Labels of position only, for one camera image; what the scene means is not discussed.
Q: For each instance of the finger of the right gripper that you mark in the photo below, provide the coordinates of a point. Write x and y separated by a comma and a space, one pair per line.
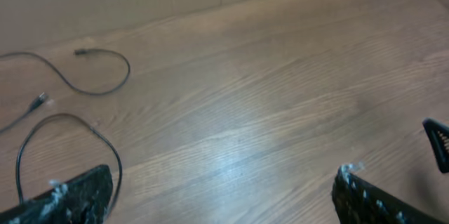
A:
437, 134

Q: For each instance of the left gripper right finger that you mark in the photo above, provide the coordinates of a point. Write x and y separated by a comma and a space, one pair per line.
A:
357, 201

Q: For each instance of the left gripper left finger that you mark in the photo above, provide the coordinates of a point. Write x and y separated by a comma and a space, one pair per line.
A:
83, 199

